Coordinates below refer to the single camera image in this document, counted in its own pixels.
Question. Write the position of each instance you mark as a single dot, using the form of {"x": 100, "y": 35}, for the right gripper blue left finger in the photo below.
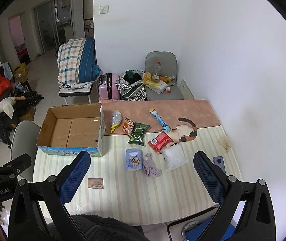
{"x": 26, "y": 219}

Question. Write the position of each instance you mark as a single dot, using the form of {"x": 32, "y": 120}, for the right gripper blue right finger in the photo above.
{"x": 257, "y": 220}

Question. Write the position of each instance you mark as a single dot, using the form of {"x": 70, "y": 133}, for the white soft pack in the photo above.
{"x": 174, "y": 157}

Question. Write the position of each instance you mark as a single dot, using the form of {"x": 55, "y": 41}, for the mauve cloth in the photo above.
{"x": 149, "y": 166}

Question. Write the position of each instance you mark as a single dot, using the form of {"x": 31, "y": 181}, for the blue cartoon tissue pack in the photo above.
{"x": 133, "y": 159}

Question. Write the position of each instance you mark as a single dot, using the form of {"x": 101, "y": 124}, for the blue stick packet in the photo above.
{"x": 156, "y": 115}

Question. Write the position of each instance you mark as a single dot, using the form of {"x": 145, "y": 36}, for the yellow silver snack bag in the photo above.
{"x": 116, "y": 120}

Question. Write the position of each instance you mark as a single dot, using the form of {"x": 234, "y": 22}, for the green snack bag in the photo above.
{"x": 138, "y": 132}

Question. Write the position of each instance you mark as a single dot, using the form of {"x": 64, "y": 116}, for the orange cartoon snack bag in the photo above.
{"x": 128, "y": 126}

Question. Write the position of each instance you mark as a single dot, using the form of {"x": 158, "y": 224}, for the smartphone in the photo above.
{"x": 219, "y": 161}

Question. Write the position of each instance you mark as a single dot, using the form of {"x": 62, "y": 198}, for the small brown label card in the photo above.
{"x": 95, "y": 183}

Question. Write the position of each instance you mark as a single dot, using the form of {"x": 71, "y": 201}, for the grey round chair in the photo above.
{"x": 24, "y": 141}

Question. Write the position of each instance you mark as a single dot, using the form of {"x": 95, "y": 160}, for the open cardboard box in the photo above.
{"x": 67, "y": 130}

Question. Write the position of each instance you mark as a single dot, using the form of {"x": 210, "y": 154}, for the white goose plush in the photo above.
{"x": 6, "y": 105}

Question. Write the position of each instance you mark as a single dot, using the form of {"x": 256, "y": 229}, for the pink cat table mat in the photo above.
{"x": 184, "y": 117}

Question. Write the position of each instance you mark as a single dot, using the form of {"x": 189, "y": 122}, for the brown cardboard box on floor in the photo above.
{"x": 20, "y": 73}

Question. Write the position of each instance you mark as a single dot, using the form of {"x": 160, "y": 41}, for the pink suitcase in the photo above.
{"x": 107, "y": 88}

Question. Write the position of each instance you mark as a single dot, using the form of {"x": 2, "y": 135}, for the black white patterned bag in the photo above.
{"x": 130, "y": 86}

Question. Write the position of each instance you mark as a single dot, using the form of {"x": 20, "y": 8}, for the plaid folded quilt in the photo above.
{"x": 76, "y": 60}

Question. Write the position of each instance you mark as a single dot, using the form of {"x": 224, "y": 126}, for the yellow plastic bag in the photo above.
{"x": 147, "y": 80}

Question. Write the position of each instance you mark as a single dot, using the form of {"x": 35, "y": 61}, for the clear plastic bottle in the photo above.
{"x": 157, "y": 72}

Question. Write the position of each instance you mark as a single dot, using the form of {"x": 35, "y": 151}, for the grey cushioned chair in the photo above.
{"x": 167, "y": 88}

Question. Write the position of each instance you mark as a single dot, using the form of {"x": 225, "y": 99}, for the wall switch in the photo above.
{"x": 103, "y": 9}

